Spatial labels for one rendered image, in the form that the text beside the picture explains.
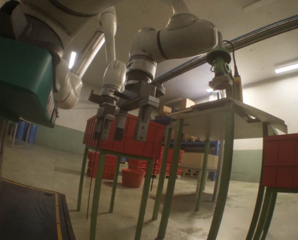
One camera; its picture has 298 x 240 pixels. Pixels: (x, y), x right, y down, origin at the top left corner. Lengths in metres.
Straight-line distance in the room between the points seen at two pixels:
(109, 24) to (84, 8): 0.71
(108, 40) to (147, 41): 0.48
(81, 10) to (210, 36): 0.31
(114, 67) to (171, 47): 0.36
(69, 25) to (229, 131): 0.79
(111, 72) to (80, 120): 8.17
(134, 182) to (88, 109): 6.87
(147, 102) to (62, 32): 0.23
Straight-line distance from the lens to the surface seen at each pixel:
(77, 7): 0.25
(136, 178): 2.72
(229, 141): 0.81
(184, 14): 0.46
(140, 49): 0.47
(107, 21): 0.97
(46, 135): 8.74
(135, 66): 0.43
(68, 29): 0.29
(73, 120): 8.77
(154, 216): 1.52
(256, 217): 1.10
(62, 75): 0.74
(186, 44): 0.42
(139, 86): 0.37
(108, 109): 0.62
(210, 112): 0.92
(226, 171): 0.81
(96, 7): 0.25
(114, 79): 0.69
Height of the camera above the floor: 0.62
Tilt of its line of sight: 14 degrees up
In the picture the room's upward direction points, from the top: 9 degrees clockwise
